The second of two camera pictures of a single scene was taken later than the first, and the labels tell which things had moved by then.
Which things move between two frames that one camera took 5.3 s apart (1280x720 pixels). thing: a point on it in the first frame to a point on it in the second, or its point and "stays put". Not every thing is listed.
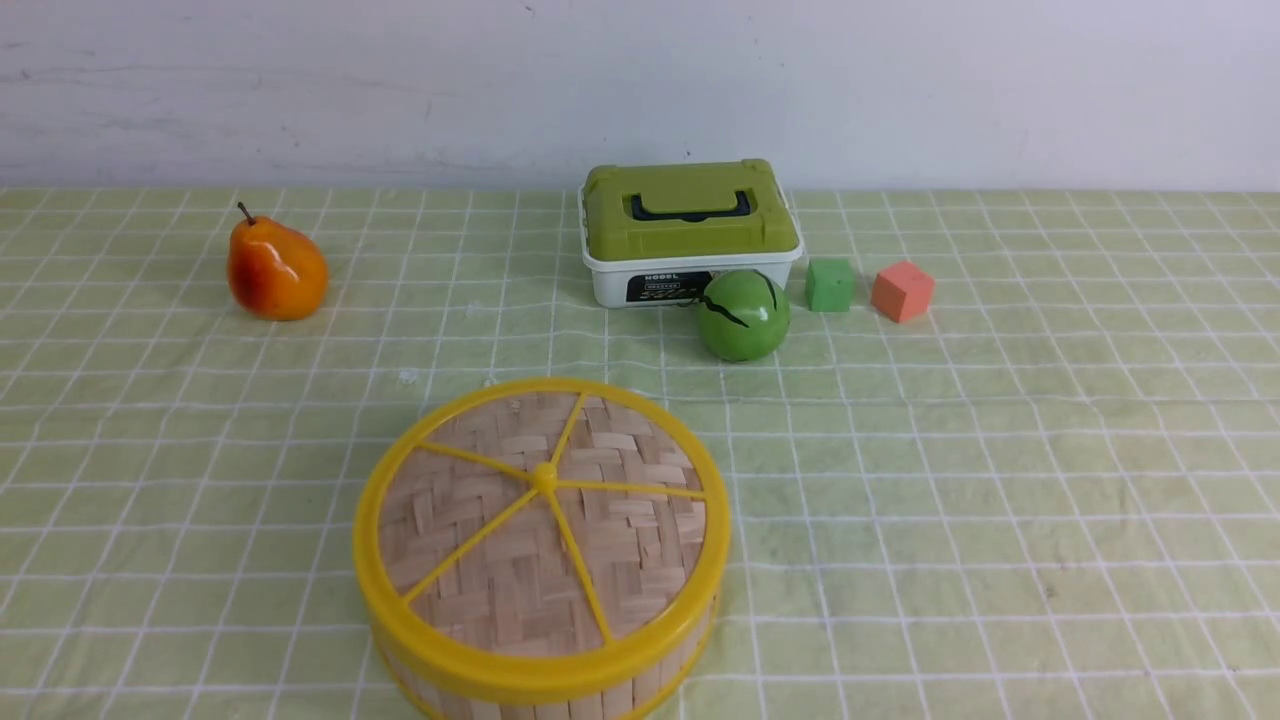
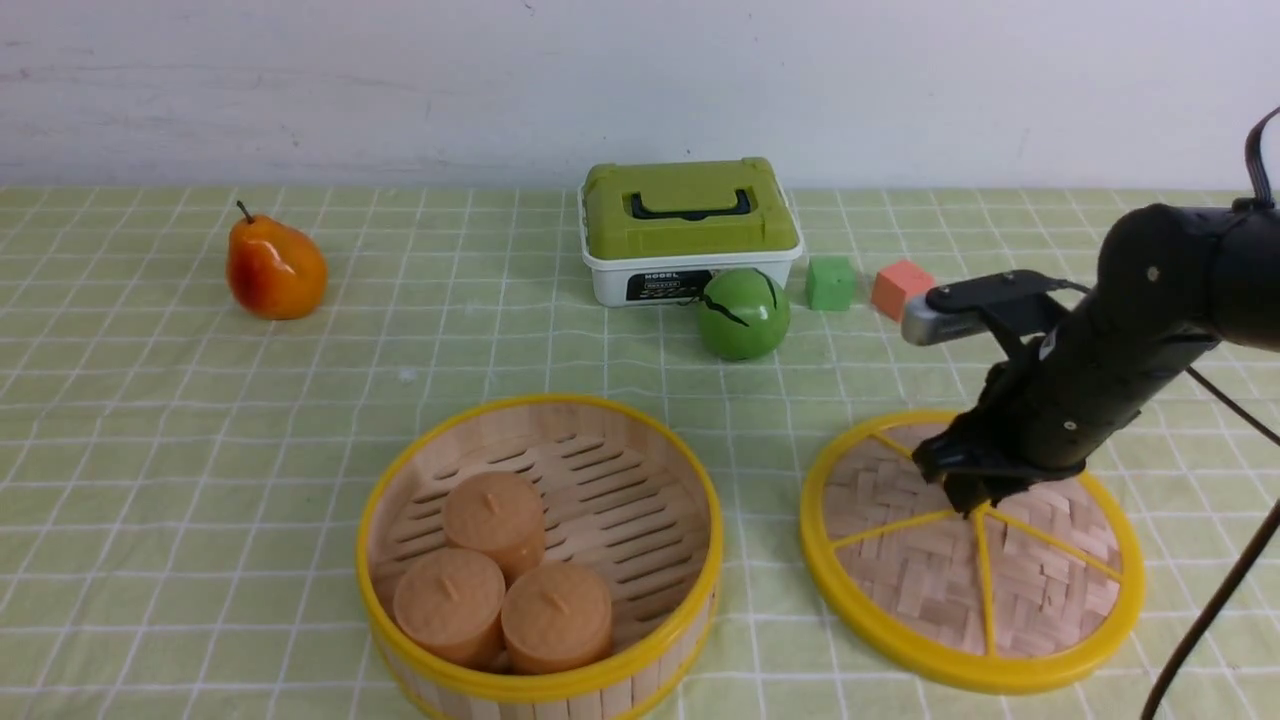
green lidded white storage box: x=657 y=234 stays put
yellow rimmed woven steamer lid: x=540 y=537 to x=1036 y=589
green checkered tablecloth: x=1057 y=497 stays put
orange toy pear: x=275 y=272 stays put
